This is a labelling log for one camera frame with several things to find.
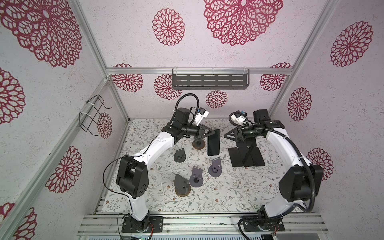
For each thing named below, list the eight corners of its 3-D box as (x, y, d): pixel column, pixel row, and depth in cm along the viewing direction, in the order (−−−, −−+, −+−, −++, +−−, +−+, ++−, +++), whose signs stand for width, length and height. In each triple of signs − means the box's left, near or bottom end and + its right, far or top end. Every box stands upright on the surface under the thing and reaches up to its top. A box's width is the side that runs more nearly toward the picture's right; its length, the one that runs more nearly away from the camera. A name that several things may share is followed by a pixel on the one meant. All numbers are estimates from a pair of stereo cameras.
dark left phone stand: (175, 162, 98) (173, 154, 90) (175, 156, 101) (174, 148, 93) (185, 162, 98) (185, 154, 90) (185, 156, 101) (185, 148, 93)
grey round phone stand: (190, 185, 89) (189, 177, 80) (193, 175, 93) (193, 166, 84) (201, 188, 87) (202, 181, 78) (204, 178, 92) (205, 169, 82)
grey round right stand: (211, 179, 91) (213, 171, 83) (207, 169, 95) (208, 160, 87) (222, 175, 93) (225, 167, 84) (216, 165, 97) (219, 156, 88)
